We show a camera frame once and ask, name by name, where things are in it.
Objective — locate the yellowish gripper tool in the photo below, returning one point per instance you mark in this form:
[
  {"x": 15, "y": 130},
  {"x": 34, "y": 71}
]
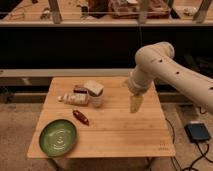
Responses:
[{"x": 135, "y": 103}]

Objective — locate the small brown chocolate box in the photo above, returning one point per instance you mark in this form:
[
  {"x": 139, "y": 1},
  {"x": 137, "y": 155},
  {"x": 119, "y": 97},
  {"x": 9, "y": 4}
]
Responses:
[{"x": 79, "y": 89}]

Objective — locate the white cup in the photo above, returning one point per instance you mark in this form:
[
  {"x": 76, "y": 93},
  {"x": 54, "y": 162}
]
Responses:
[{"x": 96, "y": 100}]

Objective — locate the black foot pedal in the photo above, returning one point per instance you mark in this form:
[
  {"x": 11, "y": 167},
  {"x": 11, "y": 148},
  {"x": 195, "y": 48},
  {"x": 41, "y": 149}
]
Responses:
[{"x": 197, "y": 132}]

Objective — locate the wooden folding table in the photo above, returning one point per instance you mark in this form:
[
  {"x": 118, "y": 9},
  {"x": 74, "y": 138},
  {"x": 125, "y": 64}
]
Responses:
[{"x": 113, "y": 130}]

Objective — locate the green ceramic bowl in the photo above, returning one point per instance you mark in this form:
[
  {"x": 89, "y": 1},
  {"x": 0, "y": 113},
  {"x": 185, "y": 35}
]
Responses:
[{"x": 58, "y": 138}]

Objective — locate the red chili pepper toy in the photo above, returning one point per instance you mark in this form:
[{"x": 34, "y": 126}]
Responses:
[{"x": 81, "y": 117}]

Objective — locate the brown tray on shelf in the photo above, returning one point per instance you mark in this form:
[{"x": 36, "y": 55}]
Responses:
[{"x": 131, "y": 9}]

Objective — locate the long wooden background shelf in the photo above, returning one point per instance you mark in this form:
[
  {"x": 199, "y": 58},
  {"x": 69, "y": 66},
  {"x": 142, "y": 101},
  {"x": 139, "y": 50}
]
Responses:
[{"x": 96, "y": 13}]

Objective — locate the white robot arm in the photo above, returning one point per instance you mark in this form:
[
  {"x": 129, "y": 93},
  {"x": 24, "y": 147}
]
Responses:
[{"x": 156, "y": 61}]

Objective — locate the white lying bottle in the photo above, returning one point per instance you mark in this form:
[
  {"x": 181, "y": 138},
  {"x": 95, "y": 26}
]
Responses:
[{"x": 78, "y": 99}]

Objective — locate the beige bread slice block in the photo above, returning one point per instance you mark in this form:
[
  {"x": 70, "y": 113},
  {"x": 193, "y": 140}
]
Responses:
[{"x": 94, "y": 88}]

